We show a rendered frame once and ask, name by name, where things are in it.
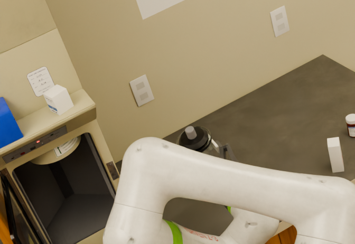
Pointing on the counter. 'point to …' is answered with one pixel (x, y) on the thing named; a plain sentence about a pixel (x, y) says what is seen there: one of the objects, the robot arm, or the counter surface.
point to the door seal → (12, 210)
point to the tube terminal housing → (21, 101)
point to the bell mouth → (57, 152)
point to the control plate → (35, 144)
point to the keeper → (112, 170)
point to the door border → (10, 215)
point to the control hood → (52, 122)
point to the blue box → (8, 125)
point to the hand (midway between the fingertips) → (198, 150)
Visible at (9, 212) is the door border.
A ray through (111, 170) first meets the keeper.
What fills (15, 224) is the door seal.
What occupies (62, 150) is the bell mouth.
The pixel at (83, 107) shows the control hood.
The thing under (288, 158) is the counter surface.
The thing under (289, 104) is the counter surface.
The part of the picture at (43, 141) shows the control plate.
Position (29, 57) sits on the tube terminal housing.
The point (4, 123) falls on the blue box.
